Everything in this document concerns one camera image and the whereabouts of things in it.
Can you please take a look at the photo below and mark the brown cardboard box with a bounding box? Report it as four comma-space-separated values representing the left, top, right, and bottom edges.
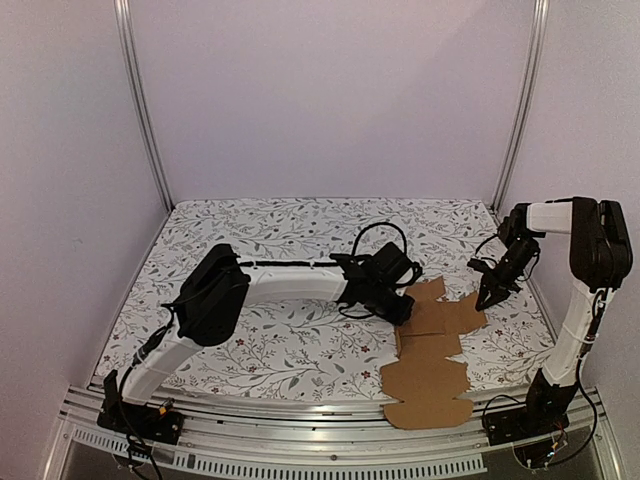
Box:
380, 277, 487, 430

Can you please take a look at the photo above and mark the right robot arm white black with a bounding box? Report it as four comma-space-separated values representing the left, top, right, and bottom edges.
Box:
468, 197, 633, 436

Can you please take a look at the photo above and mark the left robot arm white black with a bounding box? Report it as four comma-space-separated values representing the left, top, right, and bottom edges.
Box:
103, 242, 422, 434

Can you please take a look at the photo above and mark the floral patterned table mat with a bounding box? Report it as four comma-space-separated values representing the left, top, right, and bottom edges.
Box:
89, 196, 559, 402

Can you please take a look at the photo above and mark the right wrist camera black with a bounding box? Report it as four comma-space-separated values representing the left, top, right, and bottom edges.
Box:
467, 258, 495, 274

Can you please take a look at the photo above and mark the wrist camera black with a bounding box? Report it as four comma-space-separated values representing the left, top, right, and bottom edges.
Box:
467, 258, 495, 274
372, 242, 423, 289

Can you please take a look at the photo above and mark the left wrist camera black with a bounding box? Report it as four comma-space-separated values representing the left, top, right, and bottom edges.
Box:
372, 242, 423, 289

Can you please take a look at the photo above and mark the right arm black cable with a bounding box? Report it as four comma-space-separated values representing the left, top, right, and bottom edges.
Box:
474, 234, 506, 261

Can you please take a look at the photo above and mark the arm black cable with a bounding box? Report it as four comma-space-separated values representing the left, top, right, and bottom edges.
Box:
349, 220, 409, 261
474, 234, 506, 261

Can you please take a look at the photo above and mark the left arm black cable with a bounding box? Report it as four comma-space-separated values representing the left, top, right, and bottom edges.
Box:
349, 220, 409, 261

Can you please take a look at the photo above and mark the right aluminium frame post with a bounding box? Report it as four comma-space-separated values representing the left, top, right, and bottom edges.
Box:
489, 0, 550, 214

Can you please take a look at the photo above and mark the aluminium frame post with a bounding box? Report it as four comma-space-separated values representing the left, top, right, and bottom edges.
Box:
489, 0, 550, 214
113, 0, 175, 213

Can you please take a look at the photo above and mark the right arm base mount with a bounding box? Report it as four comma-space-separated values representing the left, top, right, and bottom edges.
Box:
481, 392, 569, 446

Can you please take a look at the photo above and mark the front aluminium rail base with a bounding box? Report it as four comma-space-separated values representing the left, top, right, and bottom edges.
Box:
43, 384, 627, 479

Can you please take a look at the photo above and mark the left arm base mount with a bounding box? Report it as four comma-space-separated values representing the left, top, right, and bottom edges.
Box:
97, 370, 185, 445

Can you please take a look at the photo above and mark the left aluminium frame post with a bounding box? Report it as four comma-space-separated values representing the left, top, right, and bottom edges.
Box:
113, 0, 175, 213

